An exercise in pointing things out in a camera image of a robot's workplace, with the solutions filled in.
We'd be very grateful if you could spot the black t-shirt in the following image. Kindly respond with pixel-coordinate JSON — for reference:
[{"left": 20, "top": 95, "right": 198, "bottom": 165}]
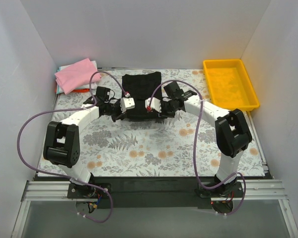
[{"left": 122, "top": 71, "right": 161, "bottom": 121}]

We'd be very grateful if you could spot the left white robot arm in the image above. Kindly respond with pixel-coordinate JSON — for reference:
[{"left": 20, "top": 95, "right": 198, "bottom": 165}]
[{"left": 43, "top": 87, "right": 135, "bottom": 198}]

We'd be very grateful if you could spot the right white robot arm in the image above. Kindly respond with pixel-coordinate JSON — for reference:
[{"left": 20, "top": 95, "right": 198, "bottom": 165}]
[{"left": 159, "top": 80, "right": 252, "bottom": 197}]

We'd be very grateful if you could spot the orange folded t-shirt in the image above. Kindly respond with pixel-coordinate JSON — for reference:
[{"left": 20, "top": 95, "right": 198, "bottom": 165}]
[{"left": 55, "top": 87, "right": 89, "bottom": 94}]

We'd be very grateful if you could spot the floral patterned table mat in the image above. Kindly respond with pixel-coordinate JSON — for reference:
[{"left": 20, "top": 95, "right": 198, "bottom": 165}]
[{"left": 37, "top": 68, "right": 266, "bottom": 178}]

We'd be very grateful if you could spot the pink folded t-shirt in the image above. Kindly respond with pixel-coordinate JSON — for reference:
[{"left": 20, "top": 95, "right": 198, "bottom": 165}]
[{"left": 55, "top": 58, "right": 97, "bottom": 94}]

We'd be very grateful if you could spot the teal folded t-shirt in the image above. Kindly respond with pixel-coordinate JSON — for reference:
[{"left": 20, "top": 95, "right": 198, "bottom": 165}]
[{"left": 55, "top": 67, "right": 62, "bottom": 94}]

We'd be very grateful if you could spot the yellow plastic tray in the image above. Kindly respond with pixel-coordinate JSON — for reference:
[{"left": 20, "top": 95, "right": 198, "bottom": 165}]
[{"left": 203, "top": 59, "right": 260, "bottom": 111}]

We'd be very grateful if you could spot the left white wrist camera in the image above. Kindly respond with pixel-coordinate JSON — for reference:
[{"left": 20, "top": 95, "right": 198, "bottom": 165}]
[{"left": 120, "top": 97, "right": 135, "bottom": 113}]

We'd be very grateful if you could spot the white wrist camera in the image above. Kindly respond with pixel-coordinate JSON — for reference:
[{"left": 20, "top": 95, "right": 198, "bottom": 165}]
[
  {"left": 145, "top": 97, "right": 161, "bottom": 113},
  {"left": 120, "top": 97, "right": 135, "bottom": 113}
]

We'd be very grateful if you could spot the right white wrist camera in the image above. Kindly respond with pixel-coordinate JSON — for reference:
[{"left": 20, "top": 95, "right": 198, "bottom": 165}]
[{"left": 145, "top": 97, "right": 161, "bottom": 113}]

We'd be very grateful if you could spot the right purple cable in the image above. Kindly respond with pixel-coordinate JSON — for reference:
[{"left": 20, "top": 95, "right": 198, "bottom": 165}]
[{"left": 146, "top": 80, "right": 246, "bottom": 216}]

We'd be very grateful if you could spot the purple cable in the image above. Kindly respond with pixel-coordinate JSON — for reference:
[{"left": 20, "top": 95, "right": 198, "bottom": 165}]
[
  {"left": 16, "top": 71, "right": 130, "bottom": 223},
  {"left": 146, "top": 80, "right": 246, "bottom": 216}
]

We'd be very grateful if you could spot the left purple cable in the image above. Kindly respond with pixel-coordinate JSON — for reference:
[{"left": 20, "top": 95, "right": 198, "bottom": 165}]
[{"left": 16, "top": 71, "right": 130, "bottom": 223}]

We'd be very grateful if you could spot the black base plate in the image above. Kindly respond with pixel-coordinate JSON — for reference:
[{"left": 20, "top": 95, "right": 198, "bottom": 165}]
[{"left": 67, "top": 177, "right": 243, "bottom": 209}]

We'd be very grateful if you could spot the aluminium frame rail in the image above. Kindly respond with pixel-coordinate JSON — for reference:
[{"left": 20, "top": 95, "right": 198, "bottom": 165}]
[{"left": 22, "top": 177, "right": 287, "bottom": 202}]

